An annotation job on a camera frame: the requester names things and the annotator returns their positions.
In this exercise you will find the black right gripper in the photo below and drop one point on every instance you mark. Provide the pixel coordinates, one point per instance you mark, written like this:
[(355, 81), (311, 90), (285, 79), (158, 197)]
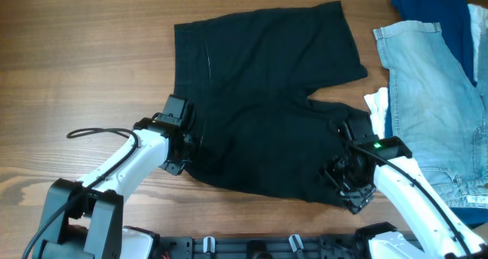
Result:
[(354, 200)]

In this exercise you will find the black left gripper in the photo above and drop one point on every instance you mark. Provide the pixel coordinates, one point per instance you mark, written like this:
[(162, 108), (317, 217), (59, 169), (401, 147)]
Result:
[(178, 164)]

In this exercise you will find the black shorts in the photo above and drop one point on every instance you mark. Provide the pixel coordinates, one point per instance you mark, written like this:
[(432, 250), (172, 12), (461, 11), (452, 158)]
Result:
[(250, 77)]

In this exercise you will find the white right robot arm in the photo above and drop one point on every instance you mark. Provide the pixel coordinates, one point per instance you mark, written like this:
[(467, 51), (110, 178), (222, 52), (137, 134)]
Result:
[(388, 166)]

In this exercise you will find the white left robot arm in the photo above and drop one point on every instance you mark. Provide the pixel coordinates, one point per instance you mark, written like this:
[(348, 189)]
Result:
[(84, 218)]

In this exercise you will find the white garment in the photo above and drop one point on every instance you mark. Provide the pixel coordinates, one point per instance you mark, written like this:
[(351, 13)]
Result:
[(378, 102)]

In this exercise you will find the light blue denim shorts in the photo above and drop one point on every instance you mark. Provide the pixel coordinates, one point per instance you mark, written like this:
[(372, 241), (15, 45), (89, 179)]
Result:
[(436, 111)]

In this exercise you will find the dark blue garment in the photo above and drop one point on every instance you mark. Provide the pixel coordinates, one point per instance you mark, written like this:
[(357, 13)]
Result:
[(454, 19)]

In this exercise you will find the black metal base rail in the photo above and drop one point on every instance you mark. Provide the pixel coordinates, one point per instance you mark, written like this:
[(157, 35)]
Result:
[(319, 247)]

